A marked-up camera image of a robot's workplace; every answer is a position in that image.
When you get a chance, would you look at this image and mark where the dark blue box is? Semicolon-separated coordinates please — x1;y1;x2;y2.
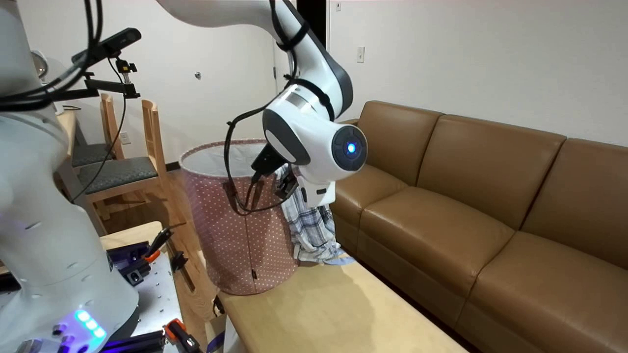
106;242;157;289

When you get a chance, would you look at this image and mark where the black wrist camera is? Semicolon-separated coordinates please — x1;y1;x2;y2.
250;144;291;181

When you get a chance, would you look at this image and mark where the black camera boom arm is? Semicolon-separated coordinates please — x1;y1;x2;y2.
0;56;144;114

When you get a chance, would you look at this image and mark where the black stereo camera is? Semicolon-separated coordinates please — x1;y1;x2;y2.
69;26;144;69

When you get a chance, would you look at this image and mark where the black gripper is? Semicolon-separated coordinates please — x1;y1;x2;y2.
275;165;303;201

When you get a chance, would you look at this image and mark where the black velcro cable strap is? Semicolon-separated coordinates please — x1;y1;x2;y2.
279;26;311;54

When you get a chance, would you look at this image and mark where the black orange clamp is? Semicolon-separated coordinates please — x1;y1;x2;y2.
163;318;206;353

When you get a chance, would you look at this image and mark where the white perforated mounting plate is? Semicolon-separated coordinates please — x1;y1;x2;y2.
128;252;187;340

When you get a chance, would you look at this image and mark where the tan leather armchair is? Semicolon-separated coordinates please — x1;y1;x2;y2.
320;99;628;353

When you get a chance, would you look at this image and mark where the pink polka dot laundry bag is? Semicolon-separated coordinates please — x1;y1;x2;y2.
177;138;301;299

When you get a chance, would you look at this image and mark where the wooden chair grey cushion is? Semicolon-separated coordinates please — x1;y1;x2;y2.
55;107;114;173
77;97;173;224

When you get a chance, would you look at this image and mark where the grey plaid shirt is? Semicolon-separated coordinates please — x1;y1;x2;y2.
281;185;358;269

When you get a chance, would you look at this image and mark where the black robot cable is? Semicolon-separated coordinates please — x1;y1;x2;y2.
222;0;312;216

